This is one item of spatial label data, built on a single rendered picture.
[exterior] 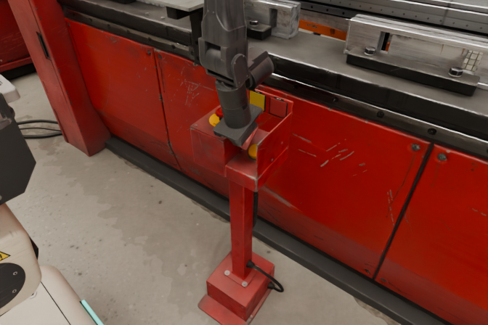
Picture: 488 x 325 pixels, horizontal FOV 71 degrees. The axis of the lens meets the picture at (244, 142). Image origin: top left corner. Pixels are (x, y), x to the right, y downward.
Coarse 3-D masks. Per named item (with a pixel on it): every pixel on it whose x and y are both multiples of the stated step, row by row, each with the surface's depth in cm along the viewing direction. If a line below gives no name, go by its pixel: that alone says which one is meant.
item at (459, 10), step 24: (288, 0) 126; (312, 0) 120; (336, 0) 115; (360, 0) 110; (384, 0) 106; (408, 0) 103; (432, 0) 99; (456, 0) 98; (480, 0) 98; (432, 24) 102; (456, 24) 98; (480, 24) 95
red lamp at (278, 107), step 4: (272, 100) 84; (276, 100) 84; (272, 104) 85; (276, 104) 84; (280, 104) 83; (284, 104) 83; (272, 108) 86; (276, 108) 85; (280, 108) 84; (284, 108) 83; (272, 112) 86; (276, 112) 86; (280, 112) 85; (284, 112) 84; (280, 116) 85; (284, 116) 85
